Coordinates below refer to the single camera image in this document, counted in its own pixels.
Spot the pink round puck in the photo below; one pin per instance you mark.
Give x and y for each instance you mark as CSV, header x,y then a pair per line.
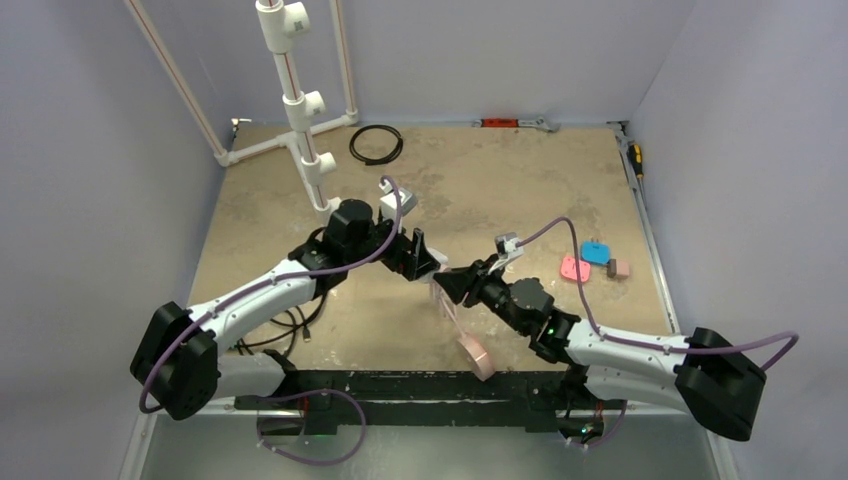
x,y
478,357

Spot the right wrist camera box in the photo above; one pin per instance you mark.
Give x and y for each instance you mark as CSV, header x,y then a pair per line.
x,y
508,248

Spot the small pink brown plug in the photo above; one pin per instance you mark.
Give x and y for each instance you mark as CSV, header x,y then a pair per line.
x,y
618,269

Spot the white PVC pipe frame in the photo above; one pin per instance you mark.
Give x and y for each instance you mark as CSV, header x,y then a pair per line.
x,y
281,24

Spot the blue plug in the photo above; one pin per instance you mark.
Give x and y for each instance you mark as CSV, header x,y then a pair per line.
x,y
595,253

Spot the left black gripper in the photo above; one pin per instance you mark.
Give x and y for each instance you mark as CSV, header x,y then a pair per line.
x,y
409,257

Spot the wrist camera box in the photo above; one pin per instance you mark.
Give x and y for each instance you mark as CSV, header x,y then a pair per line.
x,y
508,248
393,204

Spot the red adjustable wrench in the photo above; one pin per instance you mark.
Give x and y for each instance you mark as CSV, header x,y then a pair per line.
x,y
539,123

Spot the yellow black screwdriver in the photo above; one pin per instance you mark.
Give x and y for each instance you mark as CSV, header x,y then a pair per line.
x,y
635,159

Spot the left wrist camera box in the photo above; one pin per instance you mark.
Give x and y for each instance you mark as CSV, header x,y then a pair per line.
x,y
393,204

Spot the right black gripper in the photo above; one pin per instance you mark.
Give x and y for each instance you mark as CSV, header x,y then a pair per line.
x,y
474,281

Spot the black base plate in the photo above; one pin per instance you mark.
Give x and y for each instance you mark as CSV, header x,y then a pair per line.
x,y
532,400

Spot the aluminium frame rail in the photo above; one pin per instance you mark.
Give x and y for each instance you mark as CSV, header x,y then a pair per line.
x,y
652,265

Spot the white cube socket adapter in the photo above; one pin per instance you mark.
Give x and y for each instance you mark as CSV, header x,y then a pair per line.
x,y
440,258

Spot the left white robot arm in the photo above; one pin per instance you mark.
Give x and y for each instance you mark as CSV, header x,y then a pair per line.
x,y
182,360

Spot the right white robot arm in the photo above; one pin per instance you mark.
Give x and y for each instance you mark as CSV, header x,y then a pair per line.
x,y
700,374

